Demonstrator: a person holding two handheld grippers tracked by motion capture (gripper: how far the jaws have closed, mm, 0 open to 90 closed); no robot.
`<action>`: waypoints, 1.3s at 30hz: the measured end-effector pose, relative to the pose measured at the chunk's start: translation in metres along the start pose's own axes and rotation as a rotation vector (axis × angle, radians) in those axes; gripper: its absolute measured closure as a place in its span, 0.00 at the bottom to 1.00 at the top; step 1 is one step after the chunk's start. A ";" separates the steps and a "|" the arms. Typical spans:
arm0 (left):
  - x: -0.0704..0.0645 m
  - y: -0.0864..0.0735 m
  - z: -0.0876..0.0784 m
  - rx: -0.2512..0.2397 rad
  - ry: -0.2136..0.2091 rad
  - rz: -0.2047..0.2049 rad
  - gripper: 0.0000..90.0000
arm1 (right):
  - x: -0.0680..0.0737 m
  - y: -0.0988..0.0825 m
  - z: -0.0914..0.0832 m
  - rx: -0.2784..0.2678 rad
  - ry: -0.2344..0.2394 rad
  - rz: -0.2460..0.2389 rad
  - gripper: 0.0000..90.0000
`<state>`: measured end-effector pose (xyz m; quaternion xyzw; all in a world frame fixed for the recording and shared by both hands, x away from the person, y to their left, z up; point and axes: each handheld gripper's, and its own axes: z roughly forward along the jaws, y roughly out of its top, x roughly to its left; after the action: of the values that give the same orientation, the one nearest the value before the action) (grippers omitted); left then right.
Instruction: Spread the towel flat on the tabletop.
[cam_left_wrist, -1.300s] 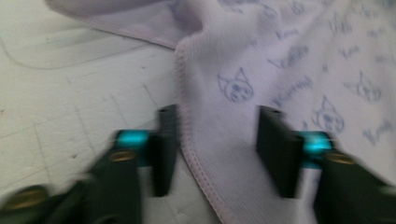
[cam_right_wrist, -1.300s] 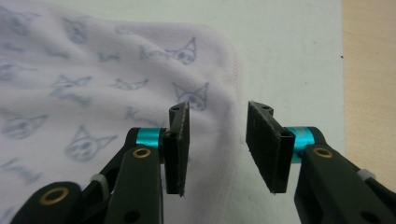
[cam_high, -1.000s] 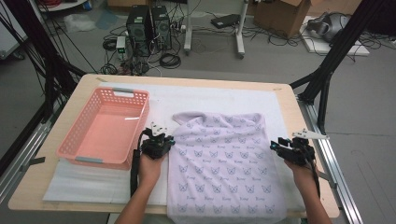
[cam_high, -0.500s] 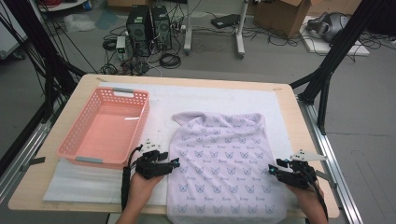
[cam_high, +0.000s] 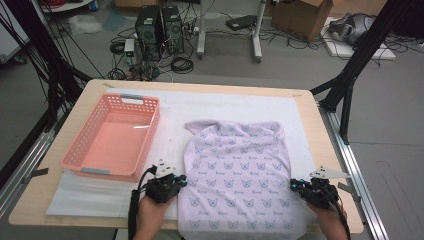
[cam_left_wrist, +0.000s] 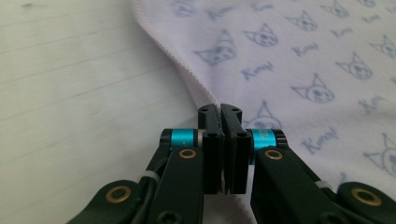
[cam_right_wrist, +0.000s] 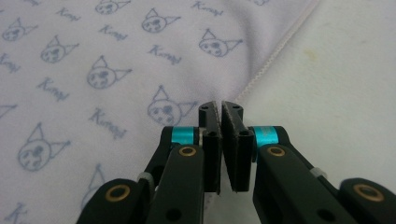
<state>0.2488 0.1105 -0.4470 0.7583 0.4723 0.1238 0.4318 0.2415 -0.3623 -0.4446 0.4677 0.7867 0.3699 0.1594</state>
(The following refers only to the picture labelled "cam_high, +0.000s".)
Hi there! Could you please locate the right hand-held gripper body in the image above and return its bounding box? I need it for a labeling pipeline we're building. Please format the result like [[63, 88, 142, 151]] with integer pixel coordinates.
[[298, 166, 351, 210]]

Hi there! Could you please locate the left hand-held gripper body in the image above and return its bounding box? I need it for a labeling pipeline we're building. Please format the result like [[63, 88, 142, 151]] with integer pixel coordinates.
[[144, 159, 187, 205]]

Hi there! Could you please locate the lilac printed towel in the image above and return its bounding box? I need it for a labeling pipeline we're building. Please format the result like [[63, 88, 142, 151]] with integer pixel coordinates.
[[176, 119, 309, 240]]

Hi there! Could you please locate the pink plastic basket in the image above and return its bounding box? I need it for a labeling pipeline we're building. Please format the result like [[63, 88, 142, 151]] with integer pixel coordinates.
[[59, 93, 162, 184]]

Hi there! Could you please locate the person's right hand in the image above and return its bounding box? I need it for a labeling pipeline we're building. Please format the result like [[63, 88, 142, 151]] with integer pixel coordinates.
[[306, 201, 348, 234]]

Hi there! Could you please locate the person's left hand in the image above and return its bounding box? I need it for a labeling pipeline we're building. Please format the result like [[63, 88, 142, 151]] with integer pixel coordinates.
[[134, 194, 178, 233]]

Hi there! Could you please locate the white grid mat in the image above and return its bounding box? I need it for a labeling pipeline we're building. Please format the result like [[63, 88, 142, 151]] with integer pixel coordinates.
[[45, 87, 316, 224]]

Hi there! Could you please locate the white foam board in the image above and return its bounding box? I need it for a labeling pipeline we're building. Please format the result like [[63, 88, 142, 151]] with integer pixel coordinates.
[[321, 16, 397, 61]]

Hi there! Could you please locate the white power adapter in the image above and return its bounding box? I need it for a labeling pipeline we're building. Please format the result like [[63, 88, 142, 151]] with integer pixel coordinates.
[[123, 38, 136, 64]]

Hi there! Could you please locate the white-legged desk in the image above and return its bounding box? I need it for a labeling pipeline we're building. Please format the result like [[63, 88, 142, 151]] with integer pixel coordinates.
[[196, 0, 268, 64]]

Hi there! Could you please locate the narrow black computer tower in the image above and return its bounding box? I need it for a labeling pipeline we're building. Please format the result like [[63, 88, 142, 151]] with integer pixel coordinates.
[[161, 5, 185, 54]]

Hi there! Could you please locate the wide black computer tower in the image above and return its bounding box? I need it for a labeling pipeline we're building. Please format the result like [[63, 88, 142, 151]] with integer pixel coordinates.
[[134, 4, 164, 62]]

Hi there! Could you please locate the grey rounded device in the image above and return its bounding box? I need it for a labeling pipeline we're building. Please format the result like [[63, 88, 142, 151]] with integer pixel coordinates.
[[328, 12, 376, 46]]

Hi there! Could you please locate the open cardboard box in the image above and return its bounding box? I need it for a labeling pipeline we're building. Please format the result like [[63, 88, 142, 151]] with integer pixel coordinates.
[[270, 0, 334, 42]]

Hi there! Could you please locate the black flat device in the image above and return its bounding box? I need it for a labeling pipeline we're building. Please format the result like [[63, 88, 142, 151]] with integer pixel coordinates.
[[225, 14, 258, 32]]

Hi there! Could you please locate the clear plastic bag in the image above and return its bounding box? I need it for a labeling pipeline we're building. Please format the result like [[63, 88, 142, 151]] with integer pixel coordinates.
[[68, 13, 103, 36]]

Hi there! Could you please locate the large cardboard carton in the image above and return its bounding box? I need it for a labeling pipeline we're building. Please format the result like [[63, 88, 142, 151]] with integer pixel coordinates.
[[328, 0, 389, 18]]

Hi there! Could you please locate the grey table bracket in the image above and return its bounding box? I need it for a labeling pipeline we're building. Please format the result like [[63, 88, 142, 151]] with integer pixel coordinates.
[[21, 167, 49, 184], [337, 181, 362, 203]]

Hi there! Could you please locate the thick black sleeved cable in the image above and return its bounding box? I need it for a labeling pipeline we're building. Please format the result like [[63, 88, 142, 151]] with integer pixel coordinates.
[[127, 166, 158, 240]]

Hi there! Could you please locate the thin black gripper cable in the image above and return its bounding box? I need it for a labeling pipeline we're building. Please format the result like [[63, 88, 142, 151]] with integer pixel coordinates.
[[319, 186, 352, 240]]

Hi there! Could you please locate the aluminium rail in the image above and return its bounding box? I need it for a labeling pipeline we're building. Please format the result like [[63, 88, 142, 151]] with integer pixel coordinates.
[[0, 109, 56, 218], [318, 103, 389, 240]]

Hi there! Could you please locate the coiled black cable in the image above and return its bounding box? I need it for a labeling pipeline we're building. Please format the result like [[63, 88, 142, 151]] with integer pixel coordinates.
[[170, 56, 195, 75]]

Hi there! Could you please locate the black frame post with cables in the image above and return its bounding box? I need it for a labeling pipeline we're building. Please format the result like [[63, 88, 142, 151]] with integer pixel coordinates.
[[0, 0, 93, 131]]

